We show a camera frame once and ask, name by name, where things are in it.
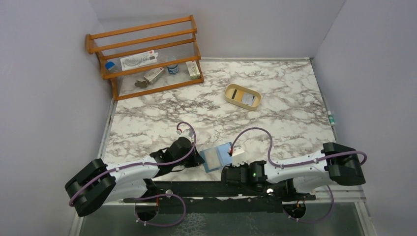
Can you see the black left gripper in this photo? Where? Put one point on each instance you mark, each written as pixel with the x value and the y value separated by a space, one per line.
pixel 194 158

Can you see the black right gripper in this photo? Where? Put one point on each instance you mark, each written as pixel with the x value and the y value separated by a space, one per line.
pixel 230 173

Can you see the blue leather card holder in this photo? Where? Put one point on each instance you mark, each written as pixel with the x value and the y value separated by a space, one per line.
pixel 223 156

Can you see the white card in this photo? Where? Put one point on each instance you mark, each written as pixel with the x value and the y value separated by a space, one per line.
pixel 248 99

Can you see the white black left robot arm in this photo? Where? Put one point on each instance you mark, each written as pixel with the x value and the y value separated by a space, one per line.
pixel 98 183

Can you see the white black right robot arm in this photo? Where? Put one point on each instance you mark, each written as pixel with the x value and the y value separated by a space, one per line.
pixel 334 163

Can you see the yellow grey card in tray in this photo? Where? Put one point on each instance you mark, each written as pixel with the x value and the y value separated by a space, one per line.
pixel 237 95

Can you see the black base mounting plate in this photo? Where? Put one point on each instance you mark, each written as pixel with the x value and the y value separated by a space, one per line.
pixel 215 197

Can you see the green white small box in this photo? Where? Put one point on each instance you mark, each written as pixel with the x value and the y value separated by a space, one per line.
pixel 193 69

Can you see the blue white small jar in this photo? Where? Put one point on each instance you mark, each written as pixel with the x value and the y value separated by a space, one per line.
pixel 173 69

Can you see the beige oval tray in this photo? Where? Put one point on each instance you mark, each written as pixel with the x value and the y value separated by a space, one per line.
pixel 228 93

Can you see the white blister pack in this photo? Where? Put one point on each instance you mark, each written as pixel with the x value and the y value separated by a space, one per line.
pixel 139 60

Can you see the wooden tiered shelf rack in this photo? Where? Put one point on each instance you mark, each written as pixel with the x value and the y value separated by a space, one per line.
pixel 175 41

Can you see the blue white eraser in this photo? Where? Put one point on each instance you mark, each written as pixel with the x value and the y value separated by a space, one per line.
pixel 111 67

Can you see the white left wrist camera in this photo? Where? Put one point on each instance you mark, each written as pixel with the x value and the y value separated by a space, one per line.
pixel 187 133

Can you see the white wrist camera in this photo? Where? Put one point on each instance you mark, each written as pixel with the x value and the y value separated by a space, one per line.
pixel 238 156
pixel 187 133

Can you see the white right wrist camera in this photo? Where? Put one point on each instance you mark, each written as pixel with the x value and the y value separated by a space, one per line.
pixel 238 156

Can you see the aluminium frame rail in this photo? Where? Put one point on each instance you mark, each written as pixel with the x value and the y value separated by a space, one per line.
pixel 340 194

